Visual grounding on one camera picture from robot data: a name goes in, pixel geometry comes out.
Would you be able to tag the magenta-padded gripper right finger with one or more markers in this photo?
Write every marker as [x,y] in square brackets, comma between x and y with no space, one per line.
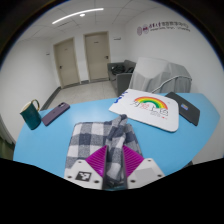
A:
[146,171]

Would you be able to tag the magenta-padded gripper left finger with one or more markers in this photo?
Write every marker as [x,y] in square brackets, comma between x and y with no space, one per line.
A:
[85,173]

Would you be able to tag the blue white checked towel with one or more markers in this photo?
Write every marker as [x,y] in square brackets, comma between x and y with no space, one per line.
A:
[90,136]

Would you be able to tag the white rainbow print bag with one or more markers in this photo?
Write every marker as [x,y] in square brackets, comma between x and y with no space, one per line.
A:
[146,111]

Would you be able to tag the purple smartphone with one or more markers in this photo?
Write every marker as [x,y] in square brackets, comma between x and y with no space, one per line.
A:
[55,114]

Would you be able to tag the black notebook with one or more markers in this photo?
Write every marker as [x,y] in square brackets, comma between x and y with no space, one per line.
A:
[185,108]

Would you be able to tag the dark teal mug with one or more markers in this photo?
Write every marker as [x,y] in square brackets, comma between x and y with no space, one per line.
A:
[30,116]

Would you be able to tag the grey sofa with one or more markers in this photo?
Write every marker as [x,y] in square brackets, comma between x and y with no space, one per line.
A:
[121,81]

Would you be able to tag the grey cloth covered furniture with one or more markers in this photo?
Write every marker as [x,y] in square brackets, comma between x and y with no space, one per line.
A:
[160,75]

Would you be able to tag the black bag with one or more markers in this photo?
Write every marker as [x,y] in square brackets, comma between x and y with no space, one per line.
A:
[118,70]

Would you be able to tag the beige door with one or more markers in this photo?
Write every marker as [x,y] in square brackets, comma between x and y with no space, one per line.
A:
[66,63]
[97,56]

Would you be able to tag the small round ceiling light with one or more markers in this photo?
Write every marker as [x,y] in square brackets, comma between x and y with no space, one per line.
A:
[82,15]

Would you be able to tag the long ceiling light strip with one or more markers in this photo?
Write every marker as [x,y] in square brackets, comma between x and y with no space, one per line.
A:
[78,14]

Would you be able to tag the wall logo lettering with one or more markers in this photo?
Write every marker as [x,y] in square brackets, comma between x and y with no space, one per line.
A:
[163,28]

